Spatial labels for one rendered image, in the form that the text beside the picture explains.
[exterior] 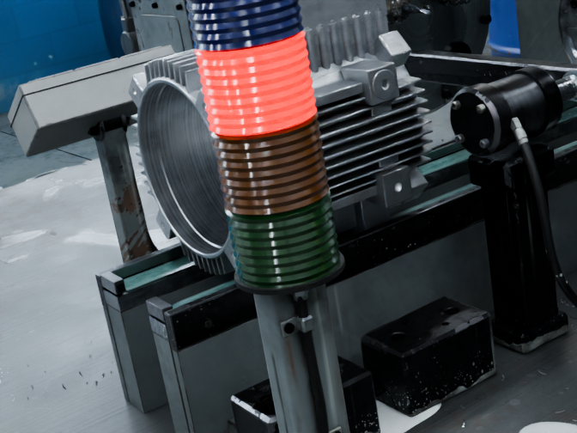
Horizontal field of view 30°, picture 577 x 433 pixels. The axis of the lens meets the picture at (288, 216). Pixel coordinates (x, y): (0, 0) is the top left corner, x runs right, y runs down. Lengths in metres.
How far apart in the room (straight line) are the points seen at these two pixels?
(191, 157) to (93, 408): 0.25
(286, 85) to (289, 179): 0.05
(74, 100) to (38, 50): 5.73
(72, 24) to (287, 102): 6.34
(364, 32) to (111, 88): 0.28
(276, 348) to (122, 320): 0.35
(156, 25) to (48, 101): 0.53
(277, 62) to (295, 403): 0.20
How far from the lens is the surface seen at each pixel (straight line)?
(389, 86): 0.90
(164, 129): 0.98
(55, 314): 1.26
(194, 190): 1.00
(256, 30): 0.55
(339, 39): 0.93
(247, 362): 0.91
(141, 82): 0.95
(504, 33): 3.22
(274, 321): 0.62
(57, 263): 1.42
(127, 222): 1.14
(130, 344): 0.96
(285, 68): 0.56
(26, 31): 6.77
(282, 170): 0.57
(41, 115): 1.06
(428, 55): 1.14
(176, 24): 1.52
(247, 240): 0.59
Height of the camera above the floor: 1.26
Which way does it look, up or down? 19 degrees down
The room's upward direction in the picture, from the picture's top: 10 degrees counter-clockwise
